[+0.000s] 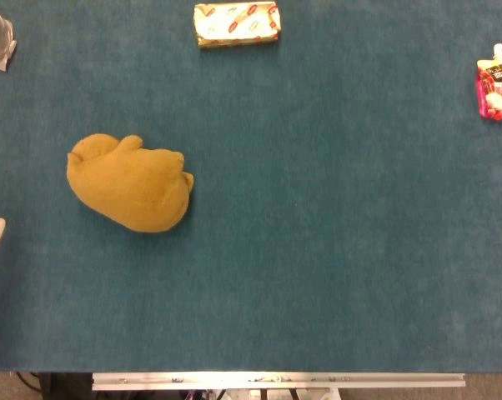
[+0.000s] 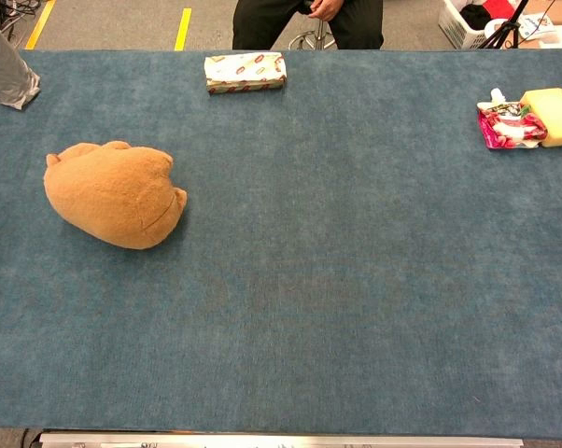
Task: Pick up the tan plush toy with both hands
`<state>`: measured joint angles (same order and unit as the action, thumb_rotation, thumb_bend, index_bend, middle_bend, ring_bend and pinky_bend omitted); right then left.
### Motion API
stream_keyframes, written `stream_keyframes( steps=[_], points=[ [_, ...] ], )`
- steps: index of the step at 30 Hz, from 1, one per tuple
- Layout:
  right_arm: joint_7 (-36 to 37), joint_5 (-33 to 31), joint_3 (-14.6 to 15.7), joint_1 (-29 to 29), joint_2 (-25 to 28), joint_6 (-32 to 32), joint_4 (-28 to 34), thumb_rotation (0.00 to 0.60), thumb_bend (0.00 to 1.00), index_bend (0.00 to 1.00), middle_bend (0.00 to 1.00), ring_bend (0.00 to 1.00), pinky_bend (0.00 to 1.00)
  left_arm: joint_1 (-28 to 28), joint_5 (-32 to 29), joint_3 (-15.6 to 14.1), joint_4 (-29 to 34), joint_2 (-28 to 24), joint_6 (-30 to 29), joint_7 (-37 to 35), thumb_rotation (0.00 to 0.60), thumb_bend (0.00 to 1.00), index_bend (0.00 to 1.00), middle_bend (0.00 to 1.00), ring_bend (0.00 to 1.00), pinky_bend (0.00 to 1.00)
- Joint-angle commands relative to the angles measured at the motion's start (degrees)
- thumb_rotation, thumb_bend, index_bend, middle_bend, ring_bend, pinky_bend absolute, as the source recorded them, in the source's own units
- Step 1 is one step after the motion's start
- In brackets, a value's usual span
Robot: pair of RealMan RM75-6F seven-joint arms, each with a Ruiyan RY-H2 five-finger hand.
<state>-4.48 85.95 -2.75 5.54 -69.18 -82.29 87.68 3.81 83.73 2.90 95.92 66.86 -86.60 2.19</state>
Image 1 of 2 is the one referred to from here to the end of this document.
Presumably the brown capybara plush toy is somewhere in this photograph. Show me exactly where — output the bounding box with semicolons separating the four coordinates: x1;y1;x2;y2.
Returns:
66;132;195;234

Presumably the gold red wrapped snack pack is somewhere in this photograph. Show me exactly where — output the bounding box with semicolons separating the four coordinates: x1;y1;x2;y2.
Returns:
193;1;282;50

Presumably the red jelly drink pouch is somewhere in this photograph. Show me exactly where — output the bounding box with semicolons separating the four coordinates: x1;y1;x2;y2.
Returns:
476;42;502;121

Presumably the black cable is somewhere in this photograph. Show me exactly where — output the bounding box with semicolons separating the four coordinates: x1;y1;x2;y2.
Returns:
16;372;43;393

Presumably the aluminium frame rail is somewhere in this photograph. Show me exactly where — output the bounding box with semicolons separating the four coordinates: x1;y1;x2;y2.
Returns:
91;372;466;392

